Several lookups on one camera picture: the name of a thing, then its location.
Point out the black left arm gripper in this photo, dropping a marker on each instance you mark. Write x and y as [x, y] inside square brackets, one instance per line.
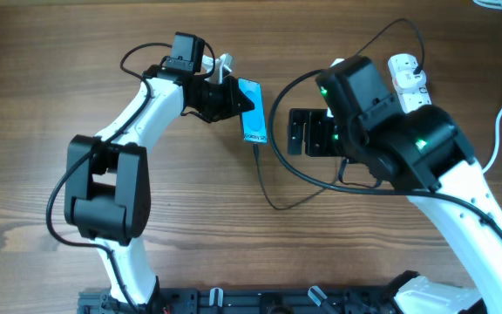
[232, 95]

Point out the white power strip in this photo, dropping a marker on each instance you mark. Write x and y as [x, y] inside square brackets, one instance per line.
[409, 101]

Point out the white charger plug adapter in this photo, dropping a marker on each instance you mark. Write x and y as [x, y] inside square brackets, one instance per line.
[407, 81]

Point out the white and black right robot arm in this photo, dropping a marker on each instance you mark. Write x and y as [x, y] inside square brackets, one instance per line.
[422, 153]

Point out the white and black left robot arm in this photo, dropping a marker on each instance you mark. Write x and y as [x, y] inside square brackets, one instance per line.
[106, 186]

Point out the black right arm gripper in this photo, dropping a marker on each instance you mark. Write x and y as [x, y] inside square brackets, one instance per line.
[318, 120]

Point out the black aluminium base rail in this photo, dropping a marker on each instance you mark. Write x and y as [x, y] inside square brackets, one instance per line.
[301, 301]

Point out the smartphone with cyan screen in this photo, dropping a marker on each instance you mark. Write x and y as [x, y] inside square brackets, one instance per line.
[253, 122]

